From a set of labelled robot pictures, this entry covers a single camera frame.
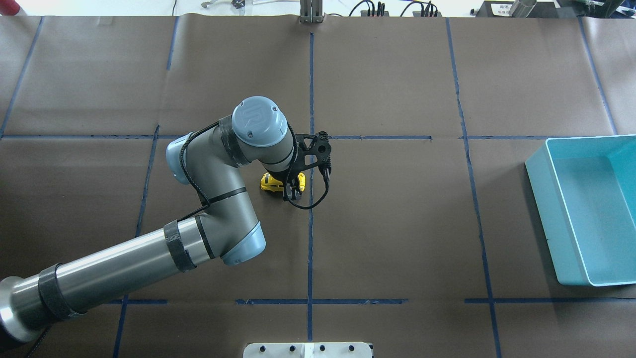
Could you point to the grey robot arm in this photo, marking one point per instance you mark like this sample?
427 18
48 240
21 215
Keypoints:
225 225

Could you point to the red cylindrical bottle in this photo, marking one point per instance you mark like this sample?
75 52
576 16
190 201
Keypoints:
9 8

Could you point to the small metal cup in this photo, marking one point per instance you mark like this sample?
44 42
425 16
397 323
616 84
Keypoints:
522 8

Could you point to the yellow beetle toy car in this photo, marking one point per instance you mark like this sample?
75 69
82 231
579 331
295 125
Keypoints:
270 184

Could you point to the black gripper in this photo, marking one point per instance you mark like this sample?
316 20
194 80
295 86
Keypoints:
289 180

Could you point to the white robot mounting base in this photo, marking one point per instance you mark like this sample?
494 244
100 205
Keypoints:
309 350

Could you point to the turquoise plastic storage bin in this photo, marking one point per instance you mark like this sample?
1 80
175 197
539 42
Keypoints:
585 191

